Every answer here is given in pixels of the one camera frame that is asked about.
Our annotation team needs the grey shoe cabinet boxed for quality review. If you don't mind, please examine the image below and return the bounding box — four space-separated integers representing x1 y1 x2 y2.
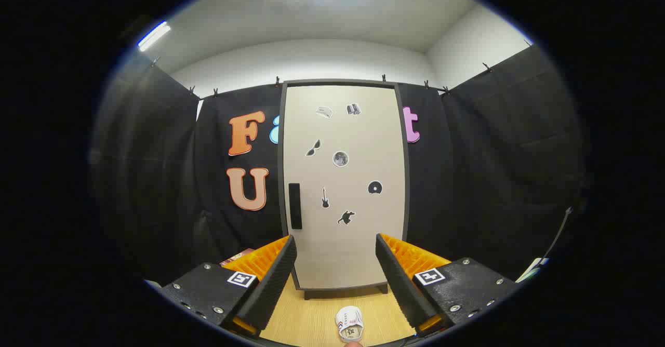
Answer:
277 79 411 300

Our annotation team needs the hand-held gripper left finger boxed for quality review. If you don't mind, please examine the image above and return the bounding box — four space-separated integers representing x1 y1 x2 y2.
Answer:
160 234 298 337

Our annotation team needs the black door handle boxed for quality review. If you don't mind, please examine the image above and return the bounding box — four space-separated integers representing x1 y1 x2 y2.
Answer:
289 183 302 230

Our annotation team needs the black backdrop cloth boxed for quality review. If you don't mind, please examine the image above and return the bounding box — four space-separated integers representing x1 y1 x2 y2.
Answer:
91 43 588 285

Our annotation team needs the white shoe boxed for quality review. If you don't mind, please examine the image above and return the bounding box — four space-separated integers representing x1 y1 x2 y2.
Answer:
335 306 364 343

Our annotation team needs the brown book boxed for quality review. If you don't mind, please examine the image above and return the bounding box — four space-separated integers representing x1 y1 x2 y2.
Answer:
220 248 255 267

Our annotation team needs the narrow ceiling light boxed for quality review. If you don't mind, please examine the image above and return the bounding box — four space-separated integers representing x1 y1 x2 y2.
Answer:
137 21 171 52

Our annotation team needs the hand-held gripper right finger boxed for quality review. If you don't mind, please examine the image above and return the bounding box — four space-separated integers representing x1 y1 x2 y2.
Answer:
375 233 520 337

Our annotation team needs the row of black cloth clips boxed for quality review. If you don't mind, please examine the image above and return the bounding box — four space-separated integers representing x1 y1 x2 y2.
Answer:
151 39 533 101

